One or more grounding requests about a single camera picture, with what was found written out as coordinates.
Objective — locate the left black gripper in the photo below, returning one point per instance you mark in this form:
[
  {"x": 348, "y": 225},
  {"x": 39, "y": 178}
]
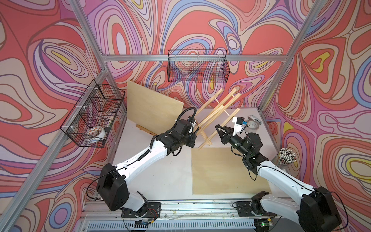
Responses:
[{"x": 192, "y": 143}]

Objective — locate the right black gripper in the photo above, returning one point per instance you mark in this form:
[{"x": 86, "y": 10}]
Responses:
[{"x": 224, "y": 138}]

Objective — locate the wooden easel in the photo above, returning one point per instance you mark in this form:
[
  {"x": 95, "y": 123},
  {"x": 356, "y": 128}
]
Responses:
[
  {"x": 145, "y": 130},
  {"x": 216, "y": 112}
]

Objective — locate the plywood board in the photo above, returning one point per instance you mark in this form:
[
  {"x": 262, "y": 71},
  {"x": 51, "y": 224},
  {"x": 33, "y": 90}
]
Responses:
[
  {"x": 219, "y": 171},
  {"x": 151, "y": 110}
]

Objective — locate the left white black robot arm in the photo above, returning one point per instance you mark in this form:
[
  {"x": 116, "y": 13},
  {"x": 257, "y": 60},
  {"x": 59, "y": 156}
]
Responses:
[{"x": 112, "y": 183}]

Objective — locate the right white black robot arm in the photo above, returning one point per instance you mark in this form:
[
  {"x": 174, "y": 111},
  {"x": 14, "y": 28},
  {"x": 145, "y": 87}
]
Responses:
[{"x": 314, "y": 209}]

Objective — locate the clear packing tape roll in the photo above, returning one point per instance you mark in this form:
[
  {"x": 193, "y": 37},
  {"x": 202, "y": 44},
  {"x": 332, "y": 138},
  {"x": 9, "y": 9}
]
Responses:
[{"x": 252, "y": 126}]

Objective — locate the small silver metal object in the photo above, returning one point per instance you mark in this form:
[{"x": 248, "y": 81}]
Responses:
[{"x": 254, "y": 118}]

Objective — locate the cup of pencils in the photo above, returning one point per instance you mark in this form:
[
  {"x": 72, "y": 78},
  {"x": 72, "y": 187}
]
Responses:
[{"x": 284, "y": 157}]

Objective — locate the patterned tape roll in basket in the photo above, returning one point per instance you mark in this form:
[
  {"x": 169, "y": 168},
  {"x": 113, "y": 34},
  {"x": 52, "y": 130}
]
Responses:
[{"x": 95, "y": 134}]

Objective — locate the green circuit board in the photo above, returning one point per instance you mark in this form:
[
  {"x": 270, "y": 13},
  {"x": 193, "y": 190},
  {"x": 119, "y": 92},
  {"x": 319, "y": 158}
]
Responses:
[{"x": 140, "y": 224}]

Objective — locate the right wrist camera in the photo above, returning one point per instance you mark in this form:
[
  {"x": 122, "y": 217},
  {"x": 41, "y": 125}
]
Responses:
[{"x": 239, "y": 125}]

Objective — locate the back black wire basket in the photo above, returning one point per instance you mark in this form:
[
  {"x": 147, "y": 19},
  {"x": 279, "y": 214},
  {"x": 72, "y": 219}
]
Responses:
[{"x": 198, "y": 66}]

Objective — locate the black wire basket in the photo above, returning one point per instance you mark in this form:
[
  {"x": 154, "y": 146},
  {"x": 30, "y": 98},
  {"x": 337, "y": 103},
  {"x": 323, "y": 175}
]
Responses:
[
  {"x": 98, "y": 106},
  {"x": 198, "y": 66}
]

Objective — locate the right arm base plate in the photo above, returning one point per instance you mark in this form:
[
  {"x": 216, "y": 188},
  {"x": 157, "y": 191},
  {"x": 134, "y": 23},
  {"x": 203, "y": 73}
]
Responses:
[{"x": 244, "y": 209}]

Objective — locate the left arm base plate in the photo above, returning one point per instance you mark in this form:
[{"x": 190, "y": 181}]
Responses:
[{"x": 148, "y": 210}]

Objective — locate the left black wire basket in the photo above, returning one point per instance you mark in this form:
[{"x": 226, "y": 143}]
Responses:
[{"x": 98, "y": 106}]

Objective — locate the aluminium mounting rail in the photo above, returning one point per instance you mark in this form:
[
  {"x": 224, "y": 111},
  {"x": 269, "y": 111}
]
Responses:
[{"x": 216, "y": 215}]

